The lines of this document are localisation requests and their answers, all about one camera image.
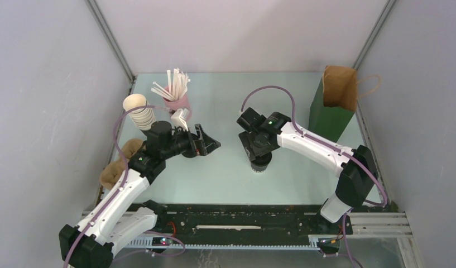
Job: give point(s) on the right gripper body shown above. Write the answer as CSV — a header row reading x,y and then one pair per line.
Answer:
x,y
259,148

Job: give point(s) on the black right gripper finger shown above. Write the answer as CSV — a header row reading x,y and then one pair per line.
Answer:
x,y
205,148
201,135

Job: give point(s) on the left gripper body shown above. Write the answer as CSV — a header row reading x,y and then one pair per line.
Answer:
x,y
182,142

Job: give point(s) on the black sleeved paper cup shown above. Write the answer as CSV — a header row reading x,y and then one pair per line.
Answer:
x,y
260,163

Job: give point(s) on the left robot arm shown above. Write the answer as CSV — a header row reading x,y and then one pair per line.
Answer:
x,y
99,237

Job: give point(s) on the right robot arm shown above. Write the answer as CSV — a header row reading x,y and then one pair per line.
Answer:
x,y
271,160

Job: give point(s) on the stack of black lids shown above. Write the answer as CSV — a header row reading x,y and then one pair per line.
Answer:
x,y
189,151

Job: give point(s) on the stack of paper cups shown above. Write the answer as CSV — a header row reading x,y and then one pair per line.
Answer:
x,y
142,116

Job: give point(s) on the white wrapped straws bundle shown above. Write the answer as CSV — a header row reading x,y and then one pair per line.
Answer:
x,y
177,85

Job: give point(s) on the brown cardboard cup carrier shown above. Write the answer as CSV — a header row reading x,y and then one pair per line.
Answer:
x,y
113,171

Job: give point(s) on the green paper bag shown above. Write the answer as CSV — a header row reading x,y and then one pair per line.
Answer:
x,y
335,101

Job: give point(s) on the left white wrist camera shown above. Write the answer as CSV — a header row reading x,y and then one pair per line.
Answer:
x,y
179,120

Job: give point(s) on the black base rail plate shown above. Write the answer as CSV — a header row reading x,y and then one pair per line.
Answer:
x,y
246,225

